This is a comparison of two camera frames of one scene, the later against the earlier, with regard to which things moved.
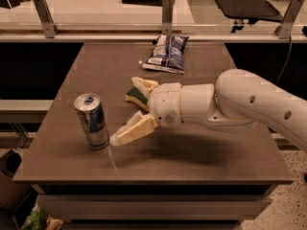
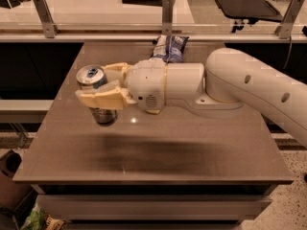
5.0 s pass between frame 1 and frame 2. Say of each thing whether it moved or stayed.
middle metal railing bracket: stayed
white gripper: moved
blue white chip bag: stayed
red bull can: moved
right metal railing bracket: stayed
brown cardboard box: stayed
